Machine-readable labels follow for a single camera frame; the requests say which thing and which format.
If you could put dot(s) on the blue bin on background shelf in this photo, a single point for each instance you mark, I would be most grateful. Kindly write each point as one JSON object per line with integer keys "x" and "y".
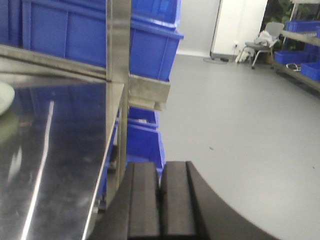
{"x": 309, "y": 28}

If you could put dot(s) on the blue plastic bin upper left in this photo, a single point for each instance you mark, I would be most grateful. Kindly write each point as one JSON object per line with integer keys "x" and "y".
{"x": 70, "y": 29}

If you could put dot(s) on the blue plastic bin upper right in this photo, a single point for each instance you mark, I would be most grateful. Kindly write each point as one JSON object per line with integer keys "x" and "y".
{"x": 154, "y": 38}

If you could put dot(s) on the blue tray background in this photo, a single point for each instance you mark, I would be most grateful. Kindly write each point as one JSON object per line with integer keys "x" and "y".
{"x": 294, "y": 57}
{"x": 311, "y": 70}

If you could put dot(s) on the blue tray background lower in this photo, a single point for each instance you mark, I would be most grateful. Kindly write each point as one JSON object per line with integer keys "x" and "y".
{"x": 311, "y": 70}

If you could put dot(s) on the green plate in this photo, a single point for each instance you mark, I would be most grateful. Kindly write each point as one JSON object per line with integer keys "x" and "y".
{"x": 7, "y": 95}

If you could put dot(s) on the white whiteboard panel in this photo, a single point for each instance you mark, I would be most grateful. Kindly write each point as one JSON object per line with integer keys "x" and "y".
{"x": 237, "y": 22}

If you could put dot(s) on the background metal shelf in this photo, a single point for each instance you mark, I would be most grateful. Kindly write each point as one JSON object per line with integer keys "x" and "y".
{"x": 309, "y": 37}

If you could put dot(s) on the blue plastic bin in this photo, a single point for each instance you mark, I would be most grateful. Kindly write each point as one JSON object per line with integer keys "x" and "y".
{"x": 154, "y": 38}
{"x": 144, "y": 140}
{"x": 70, "y": 29}

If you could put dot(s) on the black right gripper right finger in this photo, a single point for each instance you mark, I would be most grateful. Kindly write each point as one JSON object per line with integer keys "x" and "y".
{"x": 192, "y": 210}

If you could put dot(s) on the grey office chair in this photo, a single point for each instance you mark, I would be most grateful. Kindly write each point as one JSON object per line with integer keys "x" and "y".
{"x": 264, "y": 43}

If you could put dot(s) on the blue plastic bin lower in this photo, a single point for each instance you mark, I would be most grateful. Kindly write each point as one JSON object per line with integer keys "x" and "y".
{"x": 144, "y": 140}

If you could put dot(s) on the blue tray background middle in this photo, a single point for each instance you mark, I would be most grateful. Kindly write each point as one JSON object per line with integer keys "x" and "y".
{"x": 294, "y": 57}

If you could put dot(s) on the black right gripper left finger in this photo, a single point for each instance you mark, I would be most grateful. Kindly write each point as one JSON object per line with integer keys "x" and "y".
{"x": 133, "y": 213}

